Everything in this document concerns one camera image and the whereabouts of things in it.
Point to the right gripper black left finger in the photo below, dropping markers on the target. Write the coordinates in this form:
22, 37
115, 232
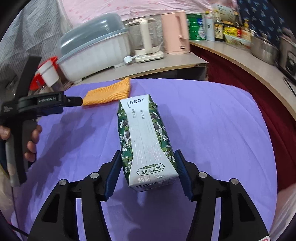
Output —
57, 219

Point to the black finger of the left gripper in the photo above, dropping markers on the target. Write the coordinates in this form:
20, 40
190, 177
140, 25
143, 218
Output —
72, 101

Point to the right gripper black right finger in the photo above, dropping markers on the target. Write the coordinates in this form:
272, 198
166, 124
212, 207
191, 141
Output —
240, 219

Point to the orange foam net sleeve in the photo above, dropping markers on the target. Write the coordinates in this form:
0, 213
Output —
102, 95

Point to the green white milk carton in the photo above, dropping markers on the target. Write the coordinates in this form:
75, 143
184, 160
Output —
147, 156

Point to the person's left hand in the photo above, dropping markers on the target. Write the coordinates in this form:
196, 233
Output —
30, 155

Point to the red plastic basin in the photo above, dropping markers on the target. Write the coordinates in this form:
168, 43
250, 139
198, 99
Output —
38, 82

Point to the white plastic cup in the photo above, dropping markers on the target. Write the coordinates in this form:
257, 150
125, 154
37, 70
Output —
48, 73

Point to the grey lidded dish rack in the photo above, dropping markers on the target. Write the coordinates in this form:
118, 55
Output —
96, 45

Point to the purple tablecloth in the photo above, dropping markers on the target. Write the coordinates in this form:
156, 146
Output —
218, 127

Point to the white glass electric kettle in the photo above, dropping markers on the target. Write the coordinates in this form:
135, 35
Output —
144, 40

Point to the pink electric kettle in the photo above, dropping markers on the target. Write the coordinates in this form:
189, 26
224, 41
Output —
175, 33

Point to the green tin can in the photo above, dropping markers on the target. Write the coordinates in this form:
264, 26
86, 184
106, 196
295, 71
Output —
196, 27

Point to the white cylindrical bottle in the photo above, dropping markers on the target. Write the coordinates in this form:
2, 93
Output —
209, 26

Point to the dark soy sauce bottle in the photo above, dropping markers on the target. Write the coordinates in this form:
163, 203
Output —
218, 27

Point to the steel rice cooker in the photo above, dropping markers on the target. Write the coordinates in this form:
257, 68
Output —
287, 57

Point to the small steel pot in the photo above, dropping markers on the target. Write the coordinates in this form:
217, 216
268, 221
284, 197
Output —
263, 49

